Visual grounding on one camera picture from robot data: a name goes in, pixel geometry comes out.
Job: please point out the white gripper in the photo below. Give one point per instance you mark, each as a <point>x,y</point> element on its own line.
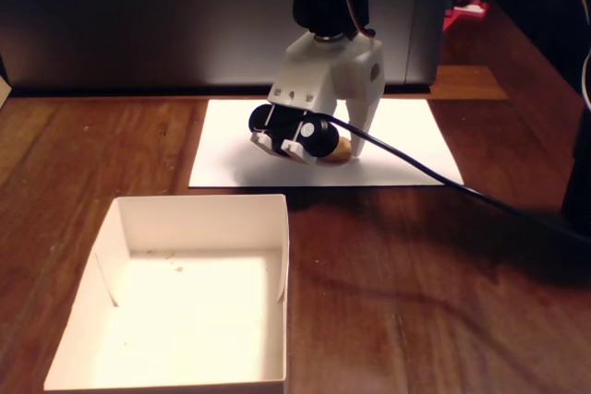
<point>339,68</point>

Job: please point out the round mini cookie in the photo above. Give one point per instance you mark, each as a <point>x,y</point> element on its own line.
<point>342,151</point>

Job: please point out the white cardboard box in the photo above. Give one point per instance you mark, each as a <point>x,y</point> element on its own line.
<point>184,320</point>

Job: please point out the white paper sheet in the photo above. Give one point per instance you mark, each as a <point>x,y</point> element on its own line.
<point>221,145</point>

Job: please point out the red plastic clamp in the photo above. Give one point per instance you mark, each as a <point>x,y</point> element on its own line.
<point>466,13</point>

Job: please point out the white card edge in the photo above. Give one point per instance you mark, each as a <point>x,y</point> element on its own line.
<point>3,89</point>

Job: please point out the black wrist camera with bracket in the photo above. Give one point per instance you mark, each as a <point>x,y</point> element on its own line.
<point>318,142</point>

